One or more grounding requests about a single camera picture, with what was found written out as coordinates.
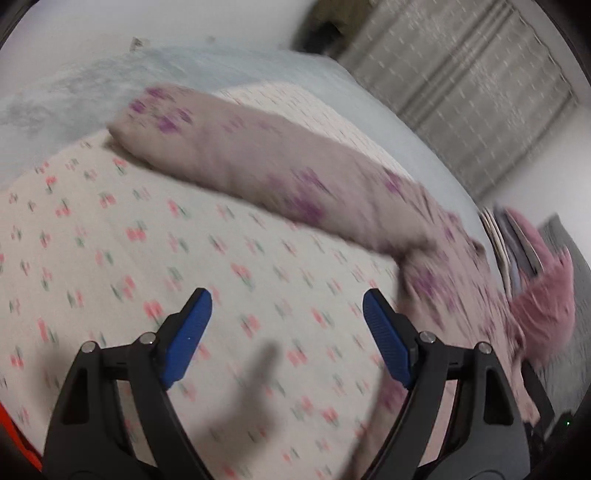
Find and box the stack of folded clothes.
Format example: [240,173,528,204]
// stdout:
[479,205,542,298]

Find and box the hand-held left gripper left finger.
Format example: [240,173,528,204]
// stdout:
[42,288,213,480]

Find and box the cherry print bed sheet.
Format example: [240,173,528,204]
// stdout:
[0,82,419,480]

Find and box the pink floral garment purple lining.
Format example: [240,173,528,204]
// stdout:
[107,84,542,480]

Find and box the grey cloth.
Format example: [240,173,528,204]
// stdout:
[534,213,591,418]

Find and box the light blue blanket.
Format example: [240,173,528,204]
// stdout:
[0,45,491,243]

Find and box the pink fluffy cloth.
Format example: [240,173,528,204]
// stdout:
[504,208,576,371]

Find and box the grey patterned curtain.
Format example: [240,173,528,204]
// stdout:
[336,0,581,200]

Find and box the orange cloth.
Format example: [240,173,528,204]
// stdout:
[0,401,43,472]

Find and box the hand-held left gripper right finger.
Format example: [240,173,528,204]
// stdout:
[362,288,531,480]

